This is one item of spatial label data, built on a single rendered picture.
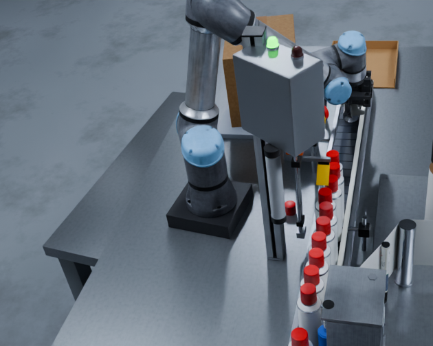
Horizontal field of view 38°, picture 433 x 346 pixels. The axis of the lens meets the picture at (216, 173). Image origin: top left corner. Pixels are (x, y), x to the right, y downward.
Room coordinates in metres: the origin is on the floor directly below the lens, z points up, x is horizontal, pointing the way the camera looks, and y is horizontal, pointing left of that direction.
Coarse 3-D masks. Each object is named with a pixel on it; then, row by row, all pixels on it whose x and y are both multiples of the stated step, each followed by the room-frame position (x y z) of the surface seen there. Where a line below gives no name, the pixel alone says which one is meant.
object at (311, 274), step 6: (306, 270) 0.92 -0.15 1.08; (312, 270) 0.92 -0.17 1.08; (318, 270) 0.91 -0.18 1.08; (306, 276) 0.91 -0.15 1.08; (312, 276) 0.90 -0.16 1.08; (318, 276) 0.91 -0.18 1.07; (300, 282) 0.93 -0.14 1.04; (306, 282) 0.91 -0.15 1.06; (312, 282) 0.90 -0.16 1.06; (318, 282) 0.91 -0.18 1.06; (318, 288) 0.90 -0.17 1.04; (318, 294) 0.90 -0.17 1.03
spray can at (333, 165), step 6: (336, 162) 1.27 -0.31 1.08; (330, 168) 1.25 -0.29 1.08; (336, 168) 1.24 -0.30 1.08; (336, 174) 1.24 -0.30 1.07; (342, 180) 1.24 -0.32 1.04; (342, 186) 1.24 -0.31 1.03; (342, 192) 1.24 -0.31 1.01; (342, 198) 1.24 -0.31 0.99; (342, 204) 1.24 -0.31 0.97; (342, 210) 1.24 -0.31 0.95; (342, 216) 1.24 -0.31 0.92; (342, 222) 1.24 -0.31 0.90; (342, 228) 1.24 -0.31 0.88
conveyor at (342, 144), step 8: (344, 120) 1.74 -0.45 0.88; (344, 128) 1.70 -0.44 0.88; (352, 128) 1.69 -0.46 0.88; (336, 136) 1.66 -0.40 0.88; (344, 136) 1.65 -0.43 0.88; (352, 136) 1.65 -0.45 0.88; (336, 144) 1.62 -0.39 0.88; (344, 144) 1.61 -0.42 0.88; (352, 144) 1.60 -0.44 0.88; (360, 144) 1.60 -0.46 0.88; (344, 152) 1.57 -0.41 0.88; (352, 152) 1.56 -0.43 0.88; (344, 160) 1.53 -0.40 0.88; (352, 160) 1.52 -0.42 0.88; (344, 168) 1.49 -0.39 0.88; (344, 176) 1.45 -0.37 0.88; (344, 184) 1.42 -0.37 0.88; (344, 192) 1.38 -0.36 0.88; (344, 200) 1.35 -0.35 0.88; (352, 200) 1.34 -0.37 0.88; (344, 208) 1.32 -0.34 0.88
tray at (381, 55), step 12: (372, 48) 2.28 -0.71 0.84; (384, 48) 2.26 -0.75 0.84; (396, 48) 2.25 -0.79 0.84; (372, 60) 2.19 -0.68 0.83; (384, 60) 2.17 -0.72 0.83; (396, 60) 2.09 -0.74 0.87; (372, 72) 2.10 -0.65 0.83; (384, 72) 2.08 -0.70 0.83; (396, 72) 2.06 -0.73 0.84; (384, 84) 2.00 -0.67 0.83
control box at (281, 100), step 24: (264, 48) 1.19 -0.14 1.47; (288, 48) 1.17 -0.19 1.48; (240, 72) 1.17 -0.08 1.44; (264, 72) 1.11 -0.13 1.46; (288, 72) 1.08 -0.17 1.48; (312, 72) 1.08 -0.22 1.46; (240, 96) 1.18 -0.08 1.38; (264, 96) 1.12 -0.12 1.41; (288, 96) 1.06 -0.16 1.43; (312, 96) 1.08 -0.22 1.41; (264, 120) 1.12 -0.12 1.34; (288, 120) 1.06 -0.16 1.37; (312, 120) 1.08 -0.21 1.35; (288, 144) 1.06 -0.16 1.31; (312, 144) 1.08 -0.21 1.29
